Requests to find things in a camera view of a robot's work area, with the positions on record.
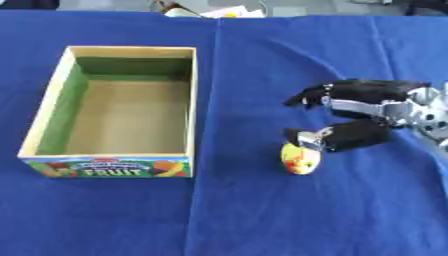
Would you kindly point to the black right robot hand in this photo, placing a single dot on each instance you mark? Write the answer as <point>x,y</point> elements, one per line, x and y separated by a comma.
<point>356,90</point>

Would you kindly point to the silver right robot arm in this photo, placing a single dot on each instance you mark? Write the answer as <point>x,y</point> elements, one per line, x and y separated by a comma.
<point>430,116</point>

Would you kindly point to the tan box with green inside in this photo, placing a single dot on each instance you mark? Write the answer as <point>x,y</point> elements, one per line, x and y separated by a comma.
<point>116,113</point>

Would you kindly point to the yellow red toy fruit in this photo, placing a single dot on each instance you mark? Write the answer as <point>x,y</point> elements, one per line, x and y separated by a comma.
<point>300,162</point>

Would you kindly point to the white paper sheets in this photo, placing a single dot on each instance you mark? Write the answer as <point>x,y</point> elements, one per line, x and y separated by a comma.
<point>224,12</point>

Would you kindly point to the dark chair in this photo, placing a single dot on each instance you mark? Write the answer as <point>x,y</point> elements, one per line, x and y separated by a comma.
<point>29,4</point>

